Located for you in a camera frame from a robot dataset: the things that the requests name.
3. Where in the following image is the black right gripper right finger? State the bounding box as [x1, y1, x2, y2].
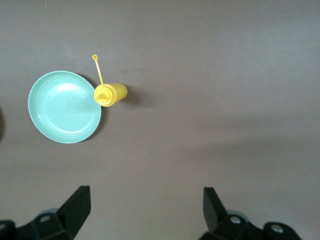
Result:
[201, 186, 305, 240]

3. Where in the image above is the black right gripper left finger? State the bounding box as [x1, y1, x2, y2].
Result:
[0, 185, 91, 240]

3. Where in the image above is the yellow squeeze bottle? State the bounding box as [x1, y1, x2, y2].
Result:
[91, 54, 128, 108]

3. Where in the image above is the mint green plate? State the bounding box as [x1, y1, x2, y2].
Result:
[27, 70, 103, 145]

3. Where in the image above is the brown table cover sheet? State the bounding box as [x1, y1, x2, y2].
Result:
[0, 0, 320, 240]

